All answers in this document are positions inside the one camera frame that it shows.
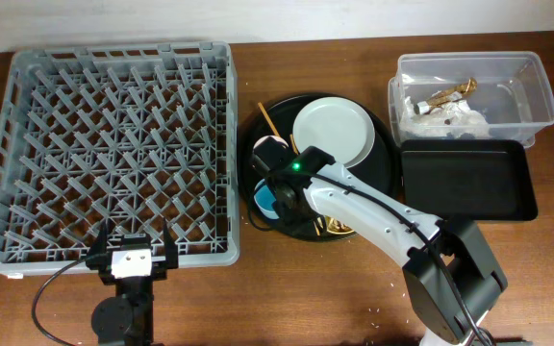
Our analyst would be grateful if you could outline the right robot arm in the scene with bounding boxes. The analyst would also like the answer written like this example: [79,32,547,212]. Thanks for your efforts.
[251,143,508,345]

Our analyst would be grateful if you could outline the pink cup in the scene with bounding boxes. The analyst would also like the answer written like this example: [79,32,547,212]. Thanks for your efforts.
[253,135,290,149]

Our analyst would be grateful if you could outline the food scraps pile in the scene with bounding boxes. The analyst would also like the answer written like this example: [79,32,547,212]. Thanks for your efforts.
[326,217,352,233]

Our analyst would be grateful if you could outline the white napkin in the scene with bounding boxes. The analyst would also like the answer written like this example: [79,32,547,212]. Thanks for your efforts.
[399,97,491,138]

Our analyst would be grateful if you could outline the blue cup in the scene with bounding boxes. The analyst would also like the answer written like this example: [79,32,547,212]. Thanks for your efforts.
[253,179,279,220]

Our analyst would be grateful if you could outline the lower wooden chopstick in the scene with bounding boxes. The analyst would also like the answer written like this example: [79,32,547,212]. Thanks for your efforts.
[290,134,321,236]

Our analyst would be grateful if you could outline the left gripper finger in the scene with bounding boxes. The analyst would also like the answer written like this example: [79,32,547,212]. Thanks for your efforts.
[163,222,179,269]
[86,225,109,269]

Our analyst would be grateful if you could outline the brown stick wrapper waste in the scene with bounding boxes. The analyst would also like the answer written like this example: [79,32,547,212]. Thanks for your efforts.
[414,78,478,114]

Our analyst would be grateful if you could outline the grey dishwasher rack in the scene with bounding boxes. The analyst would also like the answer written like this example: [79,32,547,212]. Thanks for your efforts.
[0,41,240,279]

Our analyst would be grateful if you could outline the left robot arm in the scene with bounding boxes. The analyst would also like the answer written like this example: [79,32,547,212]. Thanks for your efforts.
[87,221,179,346]

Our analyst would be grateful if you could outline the yellow bowl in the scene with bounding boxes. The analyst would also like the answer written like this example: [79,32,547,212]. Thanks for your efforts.
[325,216,354,235]

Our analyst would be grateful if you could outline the grey round plate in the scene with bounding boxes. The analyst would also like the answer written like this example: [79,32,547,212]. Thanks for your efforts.
[292,97,375,167]

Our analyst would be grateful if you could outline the round black tray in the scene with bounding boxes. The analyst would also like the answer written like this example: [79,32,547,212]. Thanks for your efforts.
[238,92,401,242]

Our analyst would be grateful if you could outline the clear plastic bin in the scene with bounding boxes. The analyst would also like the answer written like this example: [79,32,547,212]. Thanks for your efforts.
[388,51,554,148]

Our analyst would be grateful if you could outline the black rectangular tray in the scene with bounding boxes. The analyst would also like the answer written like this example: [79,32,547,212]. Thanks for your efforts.
[401,139,539,222]

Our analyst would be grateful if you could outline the upper wooden chopstick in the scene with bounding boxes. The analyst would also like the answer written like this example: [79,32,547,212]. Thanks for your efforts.
[257,102,281,137]

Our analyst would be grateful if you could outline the wooden chopstick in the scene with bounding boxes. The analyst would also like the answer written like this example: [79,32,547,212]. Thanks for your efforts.
[257,102,281,137]
[290,134,321,236]

